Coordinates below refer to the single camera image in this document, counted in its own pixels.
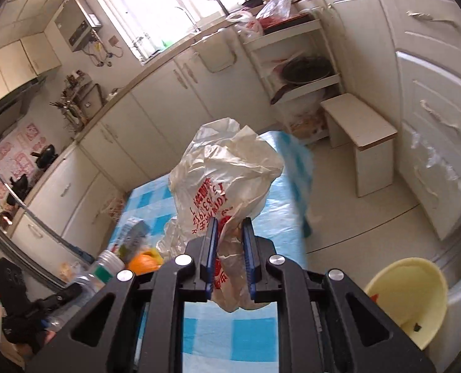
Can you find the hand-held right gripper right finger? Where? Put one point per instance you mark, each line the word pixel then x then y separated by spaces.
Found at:
pixel 249 264

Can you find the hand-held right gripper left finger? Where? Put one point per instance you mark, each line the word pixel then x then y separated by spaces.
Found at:
pixel 211 258

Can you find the white plastic bag red print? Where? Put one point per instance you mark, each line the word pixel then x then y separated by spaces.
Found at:
pixel 222 171

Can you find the clear plastic bottle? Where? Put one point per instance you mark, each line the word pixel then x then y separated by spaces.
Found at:
pixel 98 270

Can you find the yellow plastic basin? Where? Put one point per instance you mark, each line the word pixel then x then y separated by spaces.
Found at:
pixel 409 299

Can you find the domed orange peel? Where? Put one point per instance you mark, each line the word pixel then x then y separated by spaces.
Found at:
pixel 147 265

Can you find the milk carton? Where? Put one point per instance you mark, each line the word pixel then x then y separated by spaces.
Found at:
pixel 131 237

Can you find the patterned waste bin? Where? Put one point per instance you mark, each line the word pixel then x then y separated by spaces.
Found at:
pixel 116 209

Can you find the black wok with lid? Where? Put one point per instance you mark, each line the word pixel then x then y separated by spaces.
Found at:
pixel 46 157

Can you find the cream base cabinets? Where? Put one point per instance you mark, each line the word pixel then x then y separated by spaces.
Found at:
pixel 145 124

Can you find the range hood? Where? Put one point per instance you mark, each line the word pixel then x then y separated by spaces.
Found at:
pixel 5 112

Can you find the white wooden stool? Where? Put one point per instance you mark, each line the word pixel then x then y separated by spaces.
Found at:
pixel 364 132

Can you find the utensil rack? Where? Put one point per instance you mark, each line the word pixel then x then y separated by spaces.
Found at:
pixel 75 105

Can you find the black frying pan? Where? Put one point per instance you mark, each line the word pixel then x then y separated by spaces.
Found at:
pixel 306 70

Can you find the hanging bag holder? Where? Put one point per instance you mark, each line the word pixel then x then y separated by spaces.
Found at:
pixel 219 52

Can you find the white corner shelf rack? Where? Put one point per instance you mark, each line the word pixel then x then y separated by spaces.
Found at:
pixel 288 33

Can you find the small white bag red print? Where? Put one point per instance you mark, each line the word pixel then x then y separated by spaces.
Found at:
pixel 250 25

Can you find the cream drawer cabinet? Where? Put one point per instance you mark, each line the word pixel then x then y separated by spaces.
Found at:
pixel 420 85

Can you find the black faucet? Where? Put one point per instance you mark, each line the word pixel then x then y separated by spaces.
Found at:
pixel 219 4

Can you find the kitchen window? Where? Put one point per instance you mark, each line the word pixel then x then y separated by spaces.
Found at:
pixel 153 7

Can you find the clear plastic bag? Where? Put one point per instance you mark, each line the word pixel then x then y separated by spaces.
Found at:
pixel 279 2

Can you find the curved metal rail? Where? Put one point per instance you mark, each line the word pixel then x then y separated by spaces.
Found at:
pixel 28 250

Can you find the pink wall stickers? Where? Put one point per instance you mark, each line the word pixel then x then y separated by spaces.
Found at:
pixel 5 163

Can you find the cream wall cabinets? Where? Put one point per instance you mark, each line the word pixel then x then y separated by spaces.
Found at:
pixel 20 64

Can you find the wall water heater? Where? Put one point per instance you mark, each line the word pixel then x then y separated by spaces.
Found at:
pixel 77 21

